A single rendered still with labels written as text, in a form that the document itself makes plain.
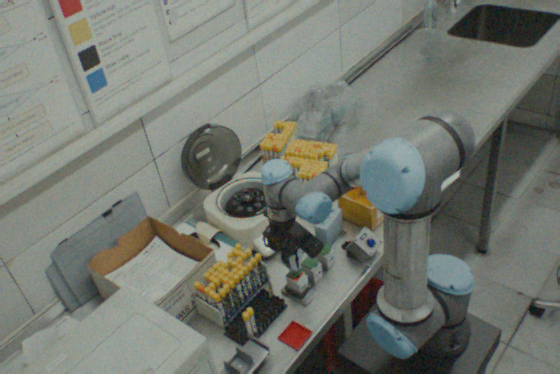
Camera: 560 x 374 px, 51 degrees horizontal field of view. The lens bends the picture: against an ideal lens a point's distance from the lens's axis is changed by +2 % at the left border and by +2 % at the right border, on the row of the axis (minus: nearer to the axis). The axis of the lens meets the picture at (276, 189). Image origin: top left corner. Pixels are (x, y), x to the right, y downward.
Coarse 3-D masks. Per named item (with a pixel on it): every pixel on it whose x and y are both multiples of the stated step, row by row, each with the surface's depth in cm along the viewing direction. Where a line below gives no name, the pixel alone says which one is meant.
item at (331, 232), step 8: (336, 208) 177; (328, 216) 175; (336, 216) 175; (320, 224) 173; (328, 224) 172; (336, 224) 177; (320, 232) 173; (328, 232) 173; (336, 232) 178; (344, 232) 182; (320, 240) 175; (328, 240) 174; (336, 240) 179; (336, 248) 177
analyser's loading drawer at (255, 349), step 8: (248, 336) 150; (248, 344) 150; (256, 344) 150; (264, 344) 147; (240, 352) 145; (248, 352) 148; (256, 352) 148; (264, 352) 147; (232, 360) 146; (240, 360) 146; (248, 360) 145; (256, 360) 146; (224, 368) 145; (232, 368) 142; (240, 368) 145; (248, 368) 143
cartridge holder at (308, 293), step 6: (288, 288) 163; (306, 288) 163; (312, 288) 165; (288, 294) 165; (294, 294) 163; (300, 294) 161; (306, 294) 164; (312, 294) 163; (300, 300) 162; (306, 300) 162
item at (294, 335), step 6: (294, 324) 158; (300, 324) 157; (288, 330) 156; (294, 330) 156; (300, 330) 156; (306, 330) 156; (282, 336) 155; (288, 336) 155; (294, 336) 155; (300, 336) 154; (306, 336) 154; (288, 342) 153; (294, 342) 153; (300, 342) 153; (294, 348) 151
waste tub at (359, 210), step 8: (352, 192) 190; (360, 192) 194; (344, 200) 182; (352, 200) 179; (360, 200) 193; (368, 200) 192; (344, 208) 184; (352, 208) 181; (360, 208) 179; (368, 208) 176; (376, 208) 178; (344, 216) 187; (352, 216) 184; (360, 216) 181; (368, 216) 178; (376, 216) 180; (360, 224) 183; (368, 224) 180; (376, 224) 182
